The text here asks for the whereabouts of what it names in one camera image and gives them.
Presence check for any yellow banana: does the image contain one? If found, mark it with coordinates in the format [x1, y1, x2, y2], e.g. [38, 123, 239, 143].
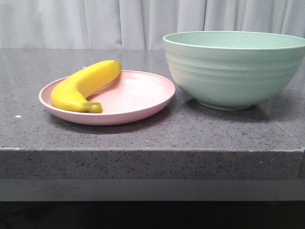
[51, 60, 121, 113]

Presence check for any green bowl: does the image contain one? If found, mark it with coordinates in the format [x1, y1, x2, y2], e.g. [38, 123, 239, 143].
[163, 31, 305, 111]

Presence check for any white curtain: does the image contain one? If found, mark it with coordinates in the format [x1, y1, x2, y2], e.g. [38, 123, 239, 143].
[0, 0, 305, 50]

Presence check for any pink plate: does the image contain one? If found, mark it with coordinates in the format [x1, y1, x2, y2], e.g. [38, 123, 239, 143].
[39, 70, 175, 125]

